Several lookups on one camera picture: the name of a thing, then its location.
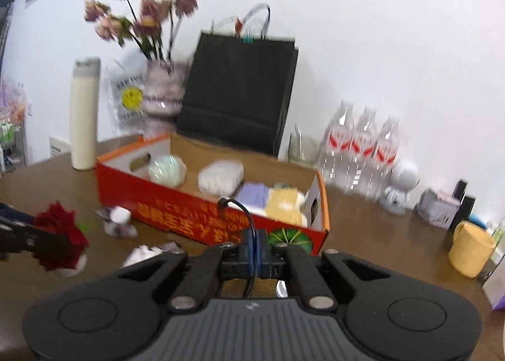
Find white robot speaker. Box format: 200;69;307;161
379;160;419;215

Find purple knitted pouch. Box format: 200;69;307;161
236;183;273;214

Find clear smiley plastic bag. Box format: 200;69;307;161
103;61;148;135

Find grey tin box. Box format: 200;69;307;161
417;187;462;229

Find white paper bag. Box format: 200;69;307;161
481;254;505;311

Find black box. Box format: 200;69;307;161
450;195;476;231
454;179;469;204

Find black paper bag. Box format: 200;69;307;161
175;3;299;157

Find green tissue packet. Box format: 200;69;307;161
149;155;187;188

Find black charger cable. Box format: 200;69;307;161
218;197;290;299

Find white and tan plush toy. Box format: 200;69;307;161
264;183;310;228

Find translucent plastic box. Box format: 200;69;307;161
197;160;244;196

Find white wall socket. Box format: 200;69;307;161
49;136;72;158

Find dried pink flowers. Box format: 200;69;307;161
84;0;200;62

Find white thermos bottle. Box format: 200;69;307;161
70;56;102;171

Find red rose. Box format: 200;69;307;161
33;201;91;278

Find wooden desktop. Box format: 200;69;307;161
0;134;505;361

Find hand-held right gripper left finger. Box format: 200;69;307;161
114;243;252;313

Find red printed cardboard box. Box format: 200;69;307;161
96;132;330;257

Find glass cup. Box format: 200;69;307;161
288;124;320;167

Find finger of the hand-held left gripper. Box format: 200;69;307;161
0;222;69;262
0;203;36;225

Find cluttered shelf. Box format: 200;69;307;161
0;77;29;173

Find yellow mug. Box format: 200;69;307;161
448;221;497;279

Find fuzzy pink vase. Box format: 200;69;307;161
140;59;188;118

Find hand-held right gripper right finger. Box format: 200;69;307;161
251;243;391;312

